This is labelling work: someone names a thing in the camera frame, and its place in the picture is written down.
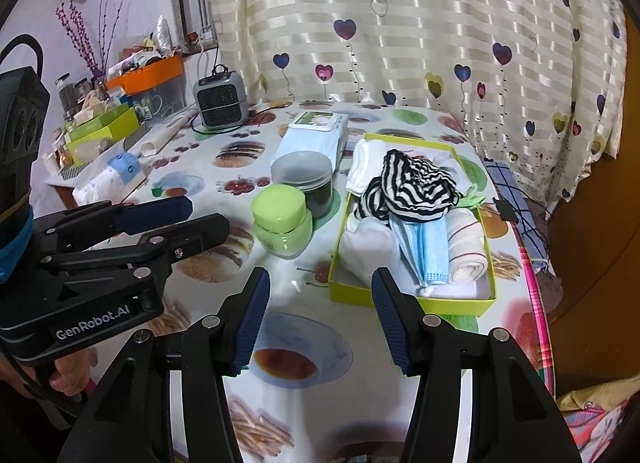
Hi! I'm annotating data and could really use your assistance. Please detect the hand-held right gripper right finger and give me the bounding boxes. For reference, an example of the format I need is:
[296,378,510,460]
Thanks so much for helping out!
[371,266,583,463]

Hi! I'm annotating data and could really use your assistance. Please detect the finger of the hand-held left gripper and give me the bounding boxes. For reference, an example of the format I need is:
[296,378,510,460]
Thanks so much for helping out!
[32,196,194,254]
[37,213,231,311]

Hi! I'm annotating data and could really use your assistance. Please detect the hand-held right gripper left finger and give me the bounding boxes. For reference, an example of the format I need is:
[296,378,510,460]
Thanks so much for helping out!
[60,266,272,463]

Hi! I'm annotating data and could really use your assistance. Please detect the lime green shallow box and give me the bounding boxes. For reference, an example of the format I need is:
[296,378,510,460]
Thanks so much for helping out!
[327,132,498,318]

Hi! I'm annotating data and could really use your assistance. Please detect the blue face mask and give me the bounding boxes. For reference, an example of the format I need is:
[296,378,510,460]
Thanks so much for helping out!
[387,216,448,289]

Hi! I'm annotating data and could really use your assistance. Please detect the beige striped towel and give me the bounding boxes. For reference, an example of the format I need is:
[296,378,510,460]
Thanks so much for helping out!
[442,207,488,286]

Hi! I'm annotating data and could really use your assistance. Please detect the black white striped cloth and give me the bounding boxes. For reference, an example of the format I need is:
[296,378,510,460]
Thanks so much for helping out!
[354,148,461,224]

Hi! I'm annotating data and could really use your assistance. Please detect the person's left hand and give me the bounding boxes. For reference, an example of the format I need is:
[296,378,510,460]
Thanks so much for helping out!
[47,348,98,396]

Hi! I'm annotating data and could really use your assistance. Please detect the white tissue pack blue label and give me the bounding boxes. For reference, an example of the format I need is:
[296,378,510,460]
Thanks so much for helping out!
[72,150,148,206]

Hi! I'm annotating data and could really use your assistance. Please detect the white rolled paper tube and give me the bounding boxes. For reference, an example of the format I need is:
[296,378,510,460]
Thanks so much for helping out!
[141,113,198,156]

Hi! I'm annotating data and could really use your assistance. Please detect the food print tablecloth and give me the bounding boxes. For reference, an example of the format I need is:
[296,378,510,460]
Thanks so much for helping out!
[47,100,556,463]

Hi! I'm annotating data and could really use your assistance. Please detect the green cosmetic jar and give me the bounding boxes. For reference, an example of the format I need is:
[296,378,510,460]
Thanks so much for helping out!
[251,184,315,259]

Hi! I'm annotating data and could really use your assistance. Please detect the lime green gift box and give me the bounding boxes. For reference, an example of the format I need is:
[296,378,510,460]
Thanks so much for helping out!
[67,106,131,136]
[65,110,141,166]

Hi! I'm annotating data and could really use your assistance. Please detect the dark clear storage box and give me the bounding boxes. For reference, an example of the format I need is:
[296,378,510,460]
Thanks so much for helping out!
[132,74,188,119]

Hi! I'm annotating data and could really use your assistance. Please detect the grey lidded round jar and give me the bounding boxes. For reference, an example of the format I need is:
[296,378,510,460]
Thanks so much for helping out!
[270,150,335,219]

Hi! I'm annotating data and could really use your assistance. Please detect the grey space heater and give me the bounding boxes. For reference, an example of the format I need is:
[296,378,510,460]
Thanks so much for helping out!
[193,66,250,131]

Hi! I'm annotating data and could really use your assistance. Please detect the orange storage box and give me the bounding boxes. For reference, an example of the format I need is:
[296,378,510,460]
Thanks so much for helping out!
[106,54,185,96]

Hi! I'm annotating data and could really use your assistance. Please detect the light blue wet wipes pack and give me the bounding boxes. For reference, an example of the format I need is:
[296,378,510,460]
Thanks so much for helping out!
[271,110,350,171]

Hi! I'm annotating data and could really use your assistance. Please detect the black clip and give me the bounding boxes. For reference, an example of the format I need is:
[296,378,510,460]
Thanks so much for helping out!
[492,197,521,221]

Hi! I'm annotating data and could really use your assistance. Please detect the pile of small packets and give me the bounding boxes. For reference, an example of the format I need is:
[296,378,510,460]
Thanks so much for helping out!
[117,16,183,71]

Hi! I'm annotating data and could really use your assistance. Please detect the blue plaid cloth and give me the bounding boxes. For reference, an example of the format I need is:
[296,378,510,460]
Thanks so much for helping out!
[482,158,551,269]

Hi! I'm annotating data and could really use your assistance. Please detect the purple dried branches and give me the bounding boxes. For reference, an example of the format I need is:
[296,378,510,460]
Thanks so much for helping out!
[54,0,136,81]

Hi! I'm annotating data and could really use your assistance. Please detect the brown wooden cabinet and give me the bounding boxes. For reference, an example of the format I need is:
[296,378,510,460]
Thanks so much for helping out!
[542,8,640,394]

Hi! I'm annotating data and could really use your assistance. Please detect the yellow pink printed fabric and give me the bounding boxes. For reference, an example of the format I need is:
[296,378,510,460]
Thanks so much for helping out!
[557,375,636,463]

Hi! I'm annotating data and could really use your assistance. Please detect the heart print striped curtain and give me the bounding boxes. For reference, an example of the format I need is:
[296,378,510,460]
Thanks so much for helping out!
[200,0,628,214]

